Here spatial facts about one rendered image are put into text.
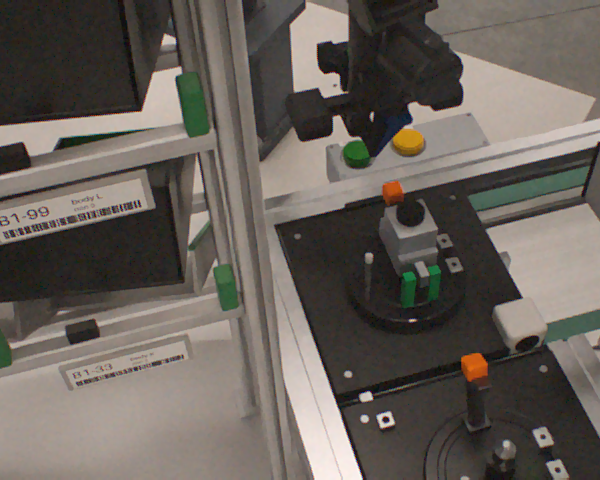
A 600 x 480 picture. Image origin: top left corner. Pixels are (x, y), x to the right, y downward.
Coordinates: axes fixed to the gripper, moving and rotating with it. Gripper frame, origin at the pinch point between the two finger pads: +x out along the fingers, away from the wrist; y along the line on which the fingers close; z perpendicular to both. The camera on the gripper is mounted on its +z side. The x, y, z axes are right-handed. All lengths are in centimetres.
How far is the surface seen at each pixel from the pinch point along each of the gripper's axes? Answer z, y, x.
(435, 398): -27.4, 2.2, 12.3
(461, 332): -20.7, -3.5, 12.4
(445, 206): -3.0, -8.7, 12.4
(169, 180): -26.3, 24.0, -27.5
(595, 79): 106, -111, 110
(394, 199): -7.9, 0.2, 2.7
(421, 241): -14.7, -0.4, 2.2
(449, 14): 150, -81, 110
